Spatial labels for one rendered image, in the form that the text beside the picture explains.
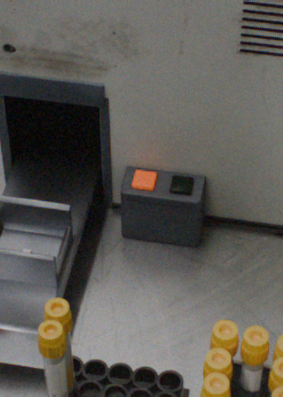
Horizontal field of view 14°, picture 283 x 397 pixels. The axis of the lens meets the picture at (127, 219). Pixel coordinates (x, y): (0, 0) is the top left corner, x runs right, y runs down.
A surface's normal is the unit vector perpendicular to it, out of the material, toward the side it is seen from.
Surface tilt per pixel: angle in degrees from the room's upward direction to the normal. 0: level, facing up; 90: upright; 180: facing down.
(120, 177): 90
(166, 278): 0
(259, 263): 0
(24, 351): 90
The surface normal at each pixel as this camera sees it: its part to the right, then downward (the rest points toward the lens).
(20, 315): -0.01, -0.66
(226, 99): -0.19, 0.73
